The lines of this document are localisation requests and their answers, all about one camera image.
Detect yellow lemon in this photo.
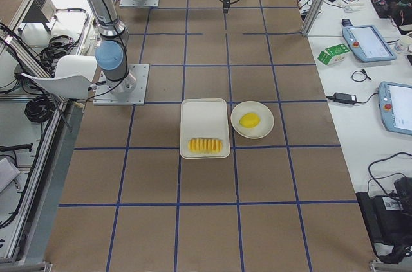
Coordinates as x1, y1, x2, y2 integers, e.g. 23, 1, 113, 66
239, 112, 261, 129

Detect green white carton box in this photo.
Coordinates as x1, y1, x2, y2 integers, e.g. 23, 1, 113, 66
317, 44, 351, 65

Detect white rectangular tray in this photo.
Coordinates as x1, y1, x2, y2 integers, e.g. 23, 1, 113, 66
180, 98, 230, 159

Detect white round plate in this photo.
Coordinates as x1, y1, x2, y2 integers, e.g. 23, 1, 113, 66
230, 101, 274, 139

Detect upper blue teach pendant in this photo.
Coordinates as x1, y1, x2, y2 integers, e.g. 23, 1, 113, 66
342, 25, 397, 62

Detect blue teach pendant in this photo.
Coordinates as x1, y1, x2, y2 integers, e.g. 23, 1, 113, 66
342, 25, 397, 62
378, 82, 411, 135

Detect sliced yellow mango pieces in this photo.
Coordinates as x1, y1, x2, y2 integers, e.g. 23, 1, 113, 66
188, 138, 223, 154

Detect black power adapter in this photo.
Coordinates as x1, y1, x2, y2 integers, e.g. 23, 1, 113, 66
332, 92, 357, 105

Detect white plastic chair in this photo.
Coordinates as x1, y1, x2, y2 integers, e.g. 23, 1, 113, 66
22, 55, 97, 100

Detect grey metal box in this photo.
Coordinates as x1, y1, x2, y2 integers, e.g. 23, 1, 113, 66
22, 0, 57, 24

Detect lower blue teach pendant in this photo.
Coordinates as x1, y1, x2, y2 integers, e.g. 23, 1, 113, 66
378, 82, 411, 135

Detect black equipment case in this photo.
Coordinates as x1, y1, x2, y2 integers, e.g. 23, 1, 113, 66
356, 177, 411, 264

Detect small black looped cable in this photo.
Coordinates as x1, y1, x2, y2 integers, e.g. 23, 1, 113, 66
351, 68, 371, 82

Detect coiled black cable bundle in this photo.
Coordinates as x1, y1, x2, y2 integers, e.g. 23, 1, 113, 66
24, 95, 56, 124

